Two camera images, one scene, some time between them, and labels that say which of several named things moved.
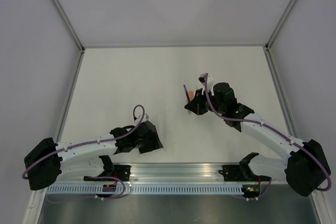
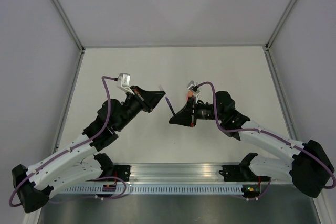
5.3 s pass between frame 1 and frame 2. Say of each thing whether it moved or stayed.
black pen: moved
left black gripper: moved
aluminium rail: stayed
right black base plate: stayed
